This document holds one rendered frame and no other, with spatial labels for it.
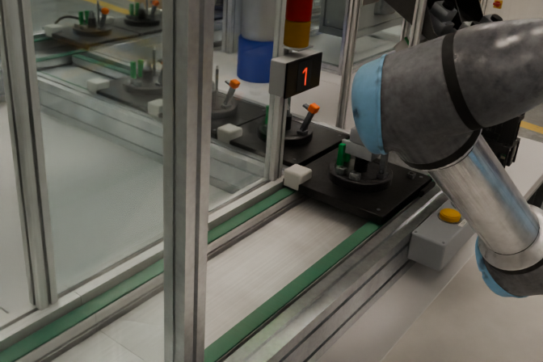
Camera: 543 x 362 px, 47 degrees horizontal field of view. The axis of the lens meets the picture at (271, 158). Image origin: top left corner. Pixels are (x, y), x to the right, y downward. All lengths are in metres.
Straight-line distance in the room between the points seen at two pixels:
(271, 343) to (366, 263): 0.27
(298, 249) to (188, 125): 0.72
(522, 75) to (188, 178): 0.37
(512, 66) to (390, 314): 0.60
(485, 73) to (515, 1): 4.88
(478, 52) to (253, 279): 0.60
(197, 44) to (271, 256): 0.73
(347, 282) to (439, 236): 0.25
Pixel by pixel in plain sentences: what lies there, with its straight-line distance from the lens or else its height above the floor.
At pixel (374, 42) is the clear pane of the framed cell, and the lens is 2.63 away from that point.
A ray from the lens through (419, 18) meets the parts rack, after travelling 1.53.
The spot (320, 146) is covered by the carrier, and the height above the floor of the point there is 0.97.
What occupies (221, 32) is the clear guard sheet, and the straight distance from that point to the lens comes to 1.11.
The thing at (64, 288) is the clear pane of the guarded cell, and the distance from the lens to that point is 0.51.
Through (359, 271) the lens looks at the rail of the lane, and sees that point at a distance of 1.09.
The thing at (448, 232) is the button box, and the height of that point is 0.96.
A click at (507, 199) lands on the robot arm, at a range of 0.92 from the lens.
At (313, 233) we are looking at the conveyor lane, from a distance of 1.27.
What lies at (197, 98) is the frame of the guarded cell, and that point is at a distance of 0.53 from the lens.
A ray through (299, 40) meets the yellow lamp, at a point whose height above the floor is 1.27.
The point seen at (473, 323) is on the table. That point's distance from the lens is 1.21.
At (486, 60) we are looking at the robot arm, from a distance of 0.70.
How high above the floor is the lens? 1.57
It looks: 25 degrees down
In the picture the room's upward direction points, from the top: 4 degrees clockwise
